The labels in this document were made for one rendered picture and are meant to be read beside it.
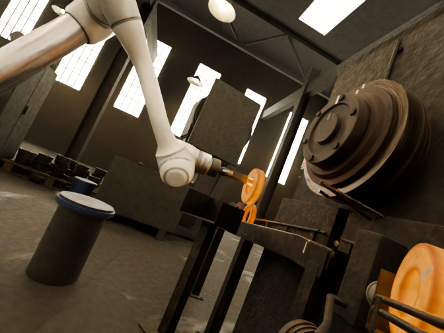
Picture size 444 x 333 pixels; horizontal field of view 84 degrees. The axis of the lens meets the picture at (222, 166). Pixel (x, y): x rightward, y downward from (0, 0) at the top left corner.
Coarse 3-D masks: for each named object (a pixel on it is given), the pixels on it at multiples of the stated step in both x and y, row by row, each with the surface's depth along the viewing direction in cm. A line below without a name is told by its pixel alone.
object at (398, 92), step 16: (384, 80) 86; (400, 96) 76; (400, 112) 73; (416, 112) 74; (400, 128) 71; (416, 128) 72; (400, 144) 71; (384, 160) 72; (400, 160) 72; (368, 176) 75; (384, 176) 75; (352, 192) 81; (368, 192) 80
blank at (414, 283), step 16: (416, 256) 39; (432, 256) 34; (400, 272) 43; (416, 272) 39; (432, 272) 33; (400, 288) 41; (416, 288) 40; (432, 288) 31; (416, 304) 34; (432, 304) 31; (416, 320) 32
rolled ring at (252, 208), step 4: (244, 208) 165; (248, 208) 161; (252, 208) 152; (256, 208) 154; (248, 212) 164; (252, 212) 150; (244, 216) 164; (252, 216) 149; (244, 220) 163; (248, 220) 150; (252, 220) 149
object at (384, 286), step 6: (384, 270) 46; (384, 276) 45; (390, 276) 45; (378, 282) 45; (384, 282) 45; (390, 282) 45; (378, 288) 45; (384, 288) 45; (390, 288) 44; (384, 294) 44; (372, 300) 45; (384, 306) 44; (372, 312) 44; (384, 318) 43; (366, 324) 44; (378, 324) 43; (384, 324) 43; (384, 330) 43
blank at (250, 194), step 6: (252, 174) 104; (258, 174) 98; (264, 174) 99; (258, 180) 96; (264, 180) 97; (246, 186) 106; (252, 186) 99; (258, 186) 96; (246, 192) 103; (252, 192) 96; (258, 192) 96; (246, 198) 100; (252, 198) 97; (252, 204) 100
